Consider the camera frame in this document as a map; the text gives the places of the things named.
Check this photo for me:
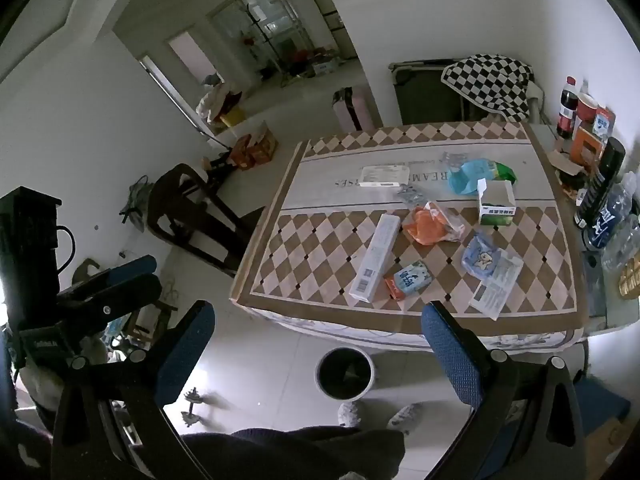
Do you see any red cup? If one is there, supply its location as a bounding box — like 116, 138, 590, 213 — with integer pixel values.
575, 92, 598, 126

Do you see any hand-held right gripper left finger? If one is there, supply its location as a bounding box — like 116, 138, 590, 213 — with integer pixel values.
50, 300, 217, 480

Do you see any blue green plastic bag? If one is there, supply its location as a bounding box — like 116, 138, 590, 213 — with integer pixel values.
447, 158, 519, 197

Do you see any blue stool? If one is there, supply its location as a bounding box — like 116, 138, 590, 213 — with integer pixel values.
572, 377, 632, 436

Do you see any white green medicine box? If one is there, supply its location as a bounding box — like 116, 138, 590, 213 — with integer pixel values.
476, 178, 517, 226

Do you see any orange plastic bag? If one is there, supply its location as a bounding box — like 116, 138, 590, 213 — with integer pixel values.
402, 201, 467, 247

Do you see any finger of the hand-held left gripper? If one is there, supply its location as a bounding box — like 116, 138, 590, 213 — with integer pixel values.
59, 274, 163, 327
59, 254, 159, 302

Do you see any cola bottle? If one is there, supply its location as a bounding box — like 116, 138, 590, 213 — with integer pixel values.
556, 76, 578, 140

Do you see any printed paper leaflet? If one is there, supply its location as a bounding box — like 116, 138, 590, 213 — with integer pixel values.
469, 255, 525, 322

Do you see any clear water bottle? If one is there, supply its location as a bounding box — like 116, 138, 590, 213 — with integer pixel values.
587, 171, 640, 252

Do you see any round trash bin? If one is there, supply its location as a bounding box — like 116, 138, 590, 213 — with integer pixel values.
314, 346, 376, 402

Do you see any blue cartoon packet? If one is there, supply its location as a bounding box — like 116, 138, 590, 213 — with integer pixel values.
461, 232, 507, 280

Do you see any black coat rack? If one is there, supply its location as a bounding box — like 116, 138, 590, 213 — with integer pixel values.
239, 2, 281, 81

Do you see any tall black can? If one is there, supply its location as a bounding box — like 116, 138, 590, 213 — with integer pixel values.
574, 136, 627, 231

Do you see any grey fuzzy slipper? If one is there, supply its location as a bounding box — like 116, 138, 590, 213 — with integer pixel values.
337, 401, 362, 428
387, 402, 426, 433

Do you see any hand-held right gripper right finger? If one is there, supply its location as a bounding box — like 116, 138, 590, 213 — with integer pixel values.
421, 301, 587, 480

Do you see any orange cardboard box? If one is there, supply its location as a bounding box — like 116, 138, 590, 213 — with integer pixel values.
231, 121, 279, 171

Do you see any person's dark trouser leg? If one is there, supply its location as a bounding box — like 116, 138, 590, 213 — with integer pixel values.
182, 424, 407, 480

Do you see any long white box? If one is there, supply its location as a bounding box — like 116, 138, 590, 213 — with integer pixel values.
348, 213, 402, 304

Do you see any black white checkered blanket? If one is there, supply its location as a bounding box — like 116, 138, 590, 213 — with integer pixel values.
440, 53, 536, 123

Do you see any pink suitcase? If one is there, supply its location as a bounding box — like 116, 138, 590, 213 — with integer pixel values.
332, 86, 385, 132

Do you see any black cable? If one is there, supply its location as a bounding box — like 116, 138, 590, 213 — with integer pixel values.
55, 225, 77, 276

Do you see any dark green folding bed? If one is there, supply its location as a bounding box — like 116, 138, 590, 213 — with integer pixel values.
389, 59, 481, 125

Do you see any dark wooden chair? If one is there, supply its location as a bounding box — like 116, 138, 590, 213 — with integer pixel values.
146, 162, 267, 278

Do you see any brown checked tablecloth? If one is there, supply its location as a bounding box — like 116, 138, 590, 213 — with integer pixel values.
230, 122, 591, 351

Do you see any small dumbbell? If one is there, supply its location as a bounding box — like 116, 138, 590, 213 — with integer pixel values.
180, 386, 211, 428

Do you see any small blue orange packet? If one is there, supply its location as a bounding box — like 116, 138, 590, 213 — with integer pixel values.
383, 260, 433, 302

